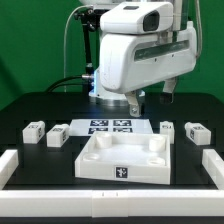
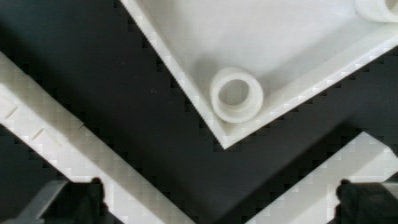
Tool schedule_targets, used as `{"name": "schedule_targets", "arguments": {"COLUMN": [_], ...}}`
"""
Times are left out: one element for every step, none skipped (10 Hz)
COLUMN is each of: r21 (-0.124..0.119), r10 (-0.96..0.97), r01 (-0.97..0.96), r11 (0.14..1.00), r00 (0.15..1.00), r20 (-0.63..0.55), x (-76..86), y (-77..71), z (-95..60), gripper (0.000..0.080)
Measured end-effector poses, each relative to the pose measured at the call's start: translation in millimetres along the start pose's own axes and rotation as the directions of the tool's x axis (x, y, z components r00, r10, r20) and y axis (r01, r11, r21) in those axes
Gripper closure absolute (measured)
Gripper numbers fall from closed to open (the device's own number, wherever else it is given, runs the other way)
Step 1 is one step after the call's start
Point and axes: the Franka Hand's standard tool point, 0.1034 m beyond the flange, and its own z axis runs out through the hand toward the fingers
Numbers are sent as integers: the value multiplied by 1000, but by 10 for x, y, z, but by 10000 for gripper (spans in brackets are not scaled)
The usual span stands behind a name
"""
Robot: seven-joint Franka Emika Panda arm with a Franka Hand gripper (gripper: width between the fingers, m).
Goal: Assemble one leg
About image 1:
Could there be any white marker sheet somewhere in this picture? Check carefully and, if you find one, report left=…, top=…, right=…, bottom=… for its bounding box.
left=70, top=119, right=153, bottom=136

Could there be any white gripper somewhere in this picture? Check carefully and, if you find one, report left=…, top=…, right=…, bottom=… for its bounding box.
left=100, top=22, right=196, bottom=116

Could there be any black cable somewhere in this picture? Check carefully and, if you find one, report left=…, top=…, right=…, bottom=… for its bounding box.
left=44, top=75, right=93, bottom=93

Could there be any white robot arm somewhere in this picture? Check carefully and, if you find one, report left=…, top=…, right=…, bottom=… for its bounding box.
left=79, top=0, right=202, bottom=117

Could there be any grey thin cable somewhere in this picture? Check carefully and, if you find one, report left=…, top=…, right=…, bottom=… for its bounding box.
left=62, top=4, right=88, bottom=93

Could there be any white U-shaped fence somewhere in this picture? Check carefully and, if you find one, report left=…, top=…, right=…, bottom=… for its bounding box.
left=0, top=150, right=224, bottom=218

